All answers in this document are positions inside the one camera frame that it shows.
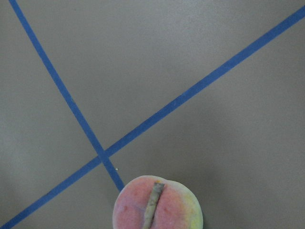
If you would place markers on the pink yellow peach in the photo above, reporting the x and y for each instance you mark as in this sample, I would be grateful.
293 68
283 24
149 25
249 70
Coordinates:
177 207

